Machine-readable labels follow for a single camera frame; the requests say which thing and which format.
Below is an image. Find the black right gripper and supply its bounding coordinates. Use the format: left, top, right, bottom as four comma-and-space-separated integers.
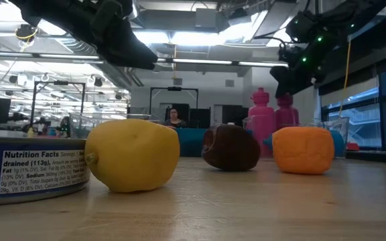
269, 31, 334, 99

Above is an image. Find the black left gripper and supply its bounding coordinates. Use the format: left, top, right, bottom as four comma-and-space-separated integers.
62, 0, 159, 70

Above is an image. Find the magenta plastic bottle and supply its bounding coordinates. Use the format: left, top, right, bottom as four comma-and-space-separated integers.
275, 93, 300, 130

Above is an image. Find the pink plastic bottle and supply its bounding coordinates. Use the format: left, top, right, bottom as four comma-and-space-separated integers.
246, 87, 276, 158

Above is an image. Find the blocky orange toy fruit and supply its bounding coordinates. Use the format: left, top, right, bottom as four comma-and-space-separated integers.
271, 126, 335, 175

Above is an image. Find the blue plastic bottle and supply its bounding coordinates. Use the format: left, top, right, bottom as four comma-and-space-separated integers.
263, 129, 346, 159

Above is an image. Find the dark maroon toy fruit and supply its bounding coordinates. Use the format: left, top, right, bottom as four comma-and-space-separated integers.
201, 123, 261, 172

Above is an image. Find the yellow toy lemon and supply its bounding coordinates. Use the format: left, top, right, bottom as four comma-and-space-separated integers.
84, 118, 181, 193

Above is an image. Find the blue label tin can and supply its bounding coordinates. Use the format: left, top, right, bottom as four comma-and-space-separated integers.
0, 135, 90, 207

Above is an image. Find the clear plastic container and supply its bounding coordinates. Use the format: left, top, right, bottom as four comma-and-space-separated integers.
68, 112, 162, 139
242, 115, 350, 159

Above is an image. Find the long ceiling light bar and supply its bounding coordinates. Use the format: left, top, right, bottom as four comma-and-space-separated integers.
0, 50, 290, 68

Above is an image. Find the person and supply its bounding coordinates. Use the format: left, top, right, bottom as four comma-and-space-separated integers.
162, 107, 187, 130

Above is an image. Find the teal plastic bin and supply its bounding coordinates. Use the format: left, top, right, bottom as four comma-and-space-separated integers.
175, 128, 208, 158

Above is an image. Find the black metal stand frame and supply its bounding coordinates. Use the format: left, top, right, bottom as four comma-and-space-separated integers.
29, 80, 86, 132
149, 86, 200, 129

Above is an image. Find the black yellow ceiling cable reel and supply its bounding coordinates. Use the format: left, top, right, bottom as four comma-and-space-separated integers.
14, 23, 39, 43

